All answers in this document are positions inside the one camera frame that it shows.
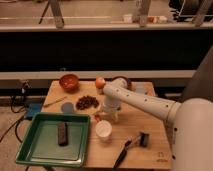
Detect blue box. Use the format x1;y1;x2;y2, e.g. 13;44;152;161
25;103;42;120

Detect orange fruit on cup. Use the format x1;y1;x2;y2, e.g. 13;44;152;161
95;77;106;94

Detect dark brown block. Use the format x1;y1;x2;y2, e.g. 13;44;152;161
58;122;68;146

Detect red bowl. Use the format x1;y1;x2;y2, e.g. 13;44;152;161
59;74;79;91

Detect grey round lid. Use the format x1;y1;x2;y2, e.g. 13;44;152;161
61;102;74;113

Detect black handled brush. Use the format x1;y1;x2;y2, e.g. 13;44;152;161
130;132;149;147

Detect wooden board table top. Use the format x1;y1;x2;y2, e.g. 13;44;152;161
42;81;171;171

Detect red pepper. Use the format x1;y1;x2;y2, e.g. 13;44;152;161
94;114;101;122

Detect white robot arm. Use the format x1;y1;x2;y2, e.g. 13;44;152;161
102;78;213;171

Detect black cables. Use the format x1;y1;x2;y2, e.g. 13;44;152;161
0;82;32;144

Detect green plastic tray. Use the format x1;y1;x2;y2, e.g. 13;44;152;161
16;113;90;168

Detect white cup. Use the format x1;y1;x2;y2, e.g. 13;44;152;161
95;120;112;141

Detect dark purple bowl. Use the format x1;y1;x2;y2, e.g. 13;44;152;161
111;76;132;90

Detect wooden stick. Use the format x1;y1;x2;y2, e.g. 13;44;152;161
43;96;67;108

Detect light blue cloth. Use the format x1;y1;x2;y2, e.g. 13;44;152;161
135;84;148;94

